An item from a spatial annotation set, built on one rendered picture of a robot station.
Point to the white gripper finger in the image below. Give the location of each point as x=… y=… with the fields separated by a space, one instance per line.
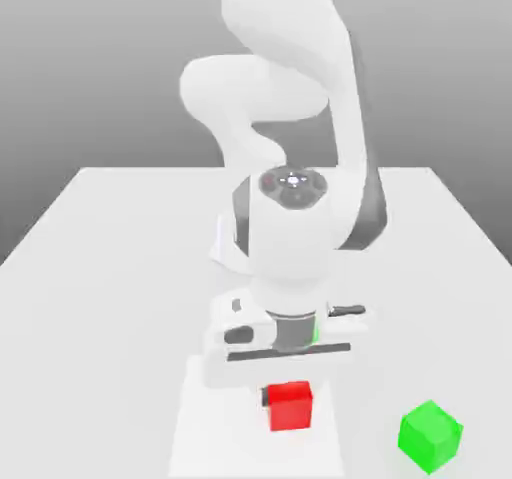
x=264 y=397

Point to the small red cube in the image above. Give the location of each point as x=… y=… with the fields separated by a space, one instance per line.
x=290 y=406

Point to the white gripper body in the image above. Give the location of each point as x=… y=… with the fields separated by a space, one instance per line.
x=288 y=365

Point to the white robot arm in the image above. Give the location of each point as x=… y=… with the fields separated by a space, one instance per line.
x=296 y=99

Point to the small green cube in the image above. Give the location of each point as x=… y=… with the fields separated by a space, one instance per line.
x=430 y=436

